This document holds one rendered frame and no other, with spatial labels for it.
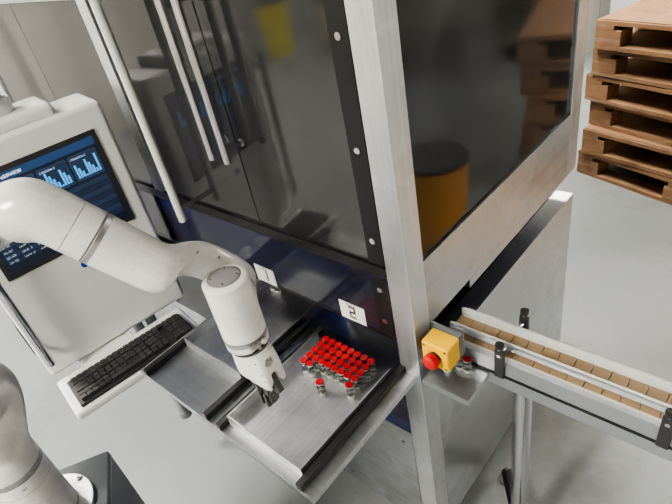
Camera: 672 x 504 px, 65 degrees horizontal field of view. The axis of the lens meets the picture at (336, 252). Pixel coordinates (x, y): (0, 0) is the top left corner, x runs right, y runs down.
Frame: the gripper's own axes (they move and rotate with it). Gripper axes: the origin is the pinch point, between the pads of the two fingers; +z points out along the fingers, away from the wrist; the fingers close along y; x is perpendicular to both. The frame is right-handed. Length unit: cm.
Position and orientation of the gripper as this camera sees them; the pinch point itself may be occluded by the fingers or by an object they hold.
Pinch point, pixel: (268, 394)
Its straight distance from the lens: 115.7
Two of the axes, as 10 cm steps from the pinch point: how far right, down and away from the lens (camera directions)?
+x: -6.3, 5.4, -5.6
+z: 1.8, 8.0, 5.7
